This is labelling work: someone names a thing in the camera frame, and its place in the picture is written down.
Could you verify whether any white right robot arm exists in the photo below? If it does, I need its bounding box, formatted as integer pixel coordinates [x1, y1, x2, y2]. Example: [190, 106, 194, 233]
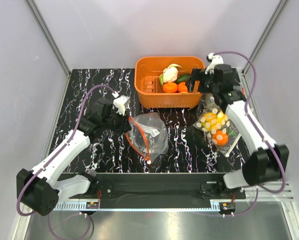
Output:
[188, 63, 289, 198]

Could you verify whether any aluminium corner post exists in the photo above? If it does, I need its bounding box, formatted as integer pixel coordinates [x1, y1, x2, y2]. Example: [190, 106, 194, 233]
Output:
[25, 0, 72, 76]
[249, 0, 289, 63]

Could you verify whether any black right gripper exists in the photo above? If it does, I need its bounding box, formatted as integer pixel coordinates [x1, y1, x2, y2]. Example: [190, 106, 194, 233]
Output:
[185, 68, 219, 96]

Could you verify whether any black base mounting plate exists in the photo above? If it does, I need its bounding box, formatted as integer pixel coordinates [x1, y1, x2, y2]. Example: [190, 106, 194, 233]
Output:
[58, 173, 246, 211]

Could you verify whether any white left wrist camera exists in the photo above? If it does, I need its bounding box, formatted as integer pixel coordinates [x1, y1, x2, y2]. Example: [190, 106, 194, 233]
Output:
[112, 91, 131, 116]

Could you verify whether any white slotted cable duct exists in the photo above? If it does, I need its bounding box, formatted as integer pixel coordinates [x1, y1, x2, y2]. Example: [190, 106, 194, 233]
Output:
[53, 201, 100, 212]

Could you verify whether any clear orange-zip bag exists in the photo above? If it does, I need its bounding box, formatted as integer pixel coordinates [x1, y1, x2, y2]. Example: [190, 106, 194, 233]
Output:
[125, 112, 169, 165]

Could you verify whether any orange fake orange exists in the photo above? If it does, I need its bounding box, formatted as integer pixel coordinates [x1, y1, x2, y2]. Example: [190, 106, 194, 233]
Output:
[162, 82, 178, 93]
[177, 82, 188, 93]

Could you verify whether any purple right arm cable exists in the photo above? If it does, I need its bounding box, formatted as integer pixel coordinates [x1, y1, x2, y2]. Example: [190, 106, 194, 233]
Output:
[213, 50, 287, 193]

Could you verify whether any aluminium right corner post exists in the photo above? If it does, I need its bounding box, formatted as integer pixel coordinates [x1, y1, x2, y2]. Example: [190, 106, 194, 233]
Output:
[249, 0, 289, 63]

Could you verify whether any dark green fake avocado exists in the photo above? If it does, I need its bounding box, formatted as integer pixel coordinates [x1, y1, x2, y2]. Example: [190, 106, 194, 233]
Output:
[175, 73, 191, 84]

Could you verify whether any aluminium left corner post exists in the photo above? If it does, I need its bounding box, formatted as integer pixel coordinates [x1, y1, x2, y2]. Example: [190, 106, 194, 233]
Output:
[25, 0, 72, 76]

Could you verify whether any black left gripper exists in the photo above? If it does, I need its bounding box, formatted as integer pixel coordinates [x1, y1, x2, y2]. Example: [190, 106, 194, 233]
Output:
[102, 107, 132, 135]

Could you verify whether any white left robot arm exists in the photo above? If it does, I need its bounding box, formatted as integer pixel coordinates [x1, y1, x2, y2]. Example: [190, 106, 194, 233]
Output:
[16, 95, 131, 216]

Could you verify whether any orange plastic basket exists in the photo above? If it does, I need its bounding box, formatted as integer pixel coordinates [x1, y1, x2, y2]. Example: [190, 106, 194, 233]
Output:
[134, 56, 205, 109]

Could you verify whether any fake cauliflower with leaves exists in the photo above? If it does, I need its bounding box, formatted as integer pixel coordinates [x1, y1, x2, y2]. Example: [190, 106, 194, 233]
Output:
[159, 63, 181, 86]

